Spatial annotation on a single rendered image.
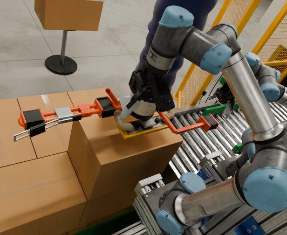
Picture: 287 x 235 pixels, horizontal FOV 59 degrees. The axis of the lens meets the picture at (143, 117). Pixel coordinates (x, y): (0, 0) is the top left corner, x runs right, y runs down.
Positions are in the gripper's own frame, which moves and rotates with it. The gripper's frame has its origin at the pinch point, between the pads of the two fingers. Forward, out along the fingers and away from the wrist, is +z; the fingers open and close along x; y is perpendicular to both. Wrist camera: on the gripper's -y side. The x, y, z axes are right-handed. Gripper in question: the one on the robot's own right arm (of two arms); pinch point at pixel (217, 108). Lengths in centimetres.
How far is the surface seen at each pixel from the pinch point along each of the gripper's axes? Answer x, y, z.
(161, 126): -12.7, 21.2, 22.1
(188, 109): -54, -64, 71
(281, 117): -16, -190, 75
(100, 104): -26, 58, 9
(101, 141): -22, 54, 35
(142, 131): -12.3, 35.3, 22.1
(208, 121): 1.1, 3.0, 8.6
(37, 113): -27, 88, 9
